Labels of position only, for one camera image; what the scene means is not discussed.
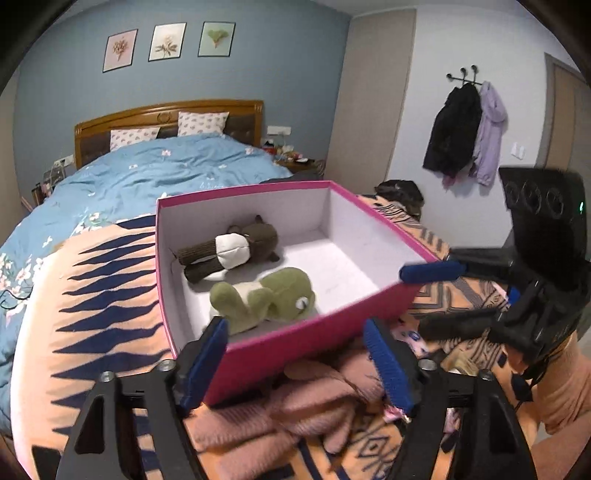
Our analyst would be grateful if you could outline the framed flower picture white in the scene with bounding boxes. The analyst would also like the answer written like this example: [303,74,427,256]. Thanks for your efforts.
[148,21,187,62]

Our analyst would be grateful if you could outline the wooden nightstand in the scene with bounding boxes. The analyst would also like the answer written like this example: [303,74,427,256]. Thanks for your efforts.
[274,157,326,176]

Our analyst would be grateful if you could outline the pink garment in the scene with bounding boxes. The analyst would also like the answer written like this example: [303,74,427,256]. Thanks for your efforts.
[441,161,474,189]

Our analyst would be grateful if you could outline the framed flower picture pink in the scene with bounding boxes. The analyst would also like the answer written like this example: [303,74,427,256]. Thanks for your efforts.
[102,29,139,73]

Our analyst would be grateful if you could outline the wooden bed headboard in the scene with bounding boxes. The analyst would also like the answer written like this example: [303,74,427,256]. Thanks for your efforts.
[74,99,265,169]

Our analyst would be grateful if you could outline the pink cardboard box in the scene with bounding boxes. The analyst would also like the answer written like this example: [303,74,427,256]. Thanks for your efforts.
[156,180,439,407]

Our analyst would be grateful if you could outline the beige sliding door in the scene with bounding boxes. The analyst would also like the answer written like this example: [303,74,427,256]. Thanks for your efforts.
[325,8,416,185]

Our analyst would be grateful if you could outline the dark cap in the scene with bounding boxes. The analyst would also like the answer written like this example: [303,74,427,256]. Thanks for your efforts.
[374,180,424,220]

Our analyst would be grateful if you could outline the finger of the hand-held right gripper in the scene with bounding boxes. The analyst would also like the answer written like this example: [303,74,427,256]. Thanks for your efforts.
[418,308,504,343]
[399,247,520,283]

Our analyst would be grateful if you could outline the black jacket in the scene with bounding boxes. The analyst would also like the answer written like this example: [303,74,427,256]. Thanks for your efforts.
[422,83,482,177]

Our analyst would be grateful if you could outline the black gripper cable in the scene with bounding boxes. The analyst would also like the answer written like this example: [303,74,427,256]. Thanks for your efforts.
[510,357,550,412]

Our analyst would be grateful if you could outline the blue floral duvet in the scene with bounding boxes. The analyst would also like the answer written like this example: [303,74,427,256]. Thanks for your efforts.
[0,133,294,379]

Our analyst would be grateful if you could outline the brown and white plush toy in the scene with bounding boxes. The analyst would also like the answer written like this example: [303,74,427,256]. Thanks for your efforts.
[173,215,281,283]

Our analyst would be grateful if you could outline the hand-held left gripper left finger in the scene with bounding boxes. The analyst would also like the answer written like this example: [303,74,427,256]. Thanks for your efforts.
[55,318,230,480]

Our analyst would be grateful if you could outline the black wall coat hooks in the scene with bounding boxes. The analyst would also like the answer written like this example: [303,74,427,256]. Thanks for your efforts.
[445,66,484,88]

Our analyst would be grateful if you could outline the green frog plush toy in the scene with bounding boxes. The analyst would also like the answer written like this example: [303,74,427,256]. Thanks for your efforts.
[209,267,318,336]

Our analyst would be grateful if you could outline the white patterned pillow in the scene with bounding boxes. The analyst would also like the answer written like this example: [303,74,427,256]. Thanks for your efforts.
[109,127,161,151]
[177,111,230,138]

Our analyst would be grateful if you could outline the framed leaf picture green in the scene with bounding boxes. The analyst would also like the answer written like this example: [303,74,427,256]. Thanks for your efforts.
[198,21,236,58]

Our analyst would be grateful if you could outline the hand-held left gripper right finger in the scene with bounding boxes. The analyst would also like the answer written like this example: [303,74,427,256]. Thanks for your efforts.
[362,318,539,480]

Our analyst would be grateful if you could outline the pink knitted plush toy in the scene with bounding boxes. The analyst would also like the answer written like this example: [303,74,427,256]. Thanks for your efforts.
[185,351,393,455]

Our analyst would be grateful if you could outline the purple jacket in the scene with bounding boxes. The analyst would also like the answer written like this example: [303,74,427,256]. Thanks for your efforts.
[468,82,508,186]

